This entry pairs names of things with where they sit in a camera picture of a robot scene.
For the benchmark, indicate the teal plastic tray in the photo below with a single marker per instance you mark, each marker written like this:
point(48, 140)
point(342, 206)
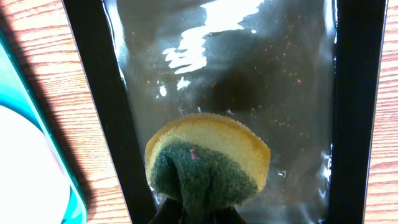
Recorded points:
point(18, 95)

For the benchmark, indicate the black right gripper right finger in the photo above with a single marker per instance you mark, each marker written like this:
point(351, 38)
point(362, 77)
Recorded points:
point(228, 216)

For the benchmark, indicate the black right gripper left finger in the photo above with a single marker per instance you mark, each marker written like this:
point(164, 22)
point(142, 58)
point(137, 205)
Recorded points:
point(171, 212)

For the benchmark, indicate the white plate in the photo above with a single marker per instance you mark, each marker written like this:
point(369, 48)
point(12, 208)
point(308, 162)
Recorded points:
point(33, 186)

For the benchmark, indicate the black water tray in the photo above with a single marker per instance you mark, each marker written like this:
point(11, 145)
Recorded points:
point(301, 74)

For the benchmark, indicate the yellow green sponge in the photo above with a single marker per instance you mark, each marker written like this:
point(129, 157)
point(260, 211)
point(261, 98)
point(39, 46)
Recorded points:
point(206, 164)

